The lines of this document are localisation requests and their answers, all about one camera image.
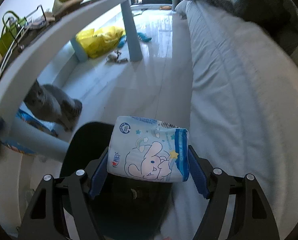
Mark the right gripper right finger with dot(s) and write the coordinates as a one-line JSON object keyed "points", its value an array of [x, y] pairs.
{"points": [[237, 206]]}

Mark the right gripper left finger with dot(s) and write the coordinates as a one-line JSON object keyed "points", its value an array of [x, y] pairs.
{"points": [[45, 218]]}

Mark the blue cartoon tissue pack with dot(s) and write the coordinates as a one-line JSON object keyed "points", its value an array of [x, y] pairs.
{"points": [[148, 149]]}

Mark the black trash bin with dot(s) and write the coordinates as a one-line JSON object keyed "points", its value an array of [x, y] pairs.
{"points": [[125, 208]]}

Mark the light blue side table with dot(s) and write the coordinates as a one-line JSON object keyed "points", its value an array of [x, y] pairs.
{"points": [[24, 70]]}

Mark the blue cardboard box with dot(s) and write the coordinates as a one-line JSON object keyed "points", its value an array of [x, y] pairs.
{"points": [[29, 136]]}

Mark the bed with grey sheet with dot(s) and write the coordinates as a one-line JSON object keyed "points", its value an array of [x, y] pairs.
{"points": [[244, 106]]}

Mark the grey cat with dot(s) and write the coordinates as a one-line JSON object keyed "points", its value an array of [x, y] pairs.
{"points": [[49, 103]]}

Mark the small grey toy on floor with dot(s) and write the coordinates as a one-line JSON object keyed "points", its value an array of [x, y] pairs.
{"points": [[115, 57]]}

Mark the yellow plastic bag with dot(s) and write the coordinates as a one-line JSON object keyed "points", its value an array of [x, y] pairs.
{"points": [[98, 42]]}

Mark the green gift bag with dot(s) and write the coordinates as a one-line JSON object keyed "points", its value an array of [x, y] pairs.
{"points": [[12, 24]]}

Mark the blue cat toy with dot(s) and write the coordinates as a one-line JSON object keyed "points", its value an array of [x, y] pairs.
{"points": [[141, 36]]}

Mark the green slipper far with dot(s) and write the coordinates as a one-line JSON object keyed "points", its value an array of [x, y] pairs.
{"points": [[61, 6]]}

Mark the black wire rack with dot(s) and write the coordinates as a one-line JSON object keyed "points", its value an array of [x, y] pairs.
{"points": [[22, 32]]}

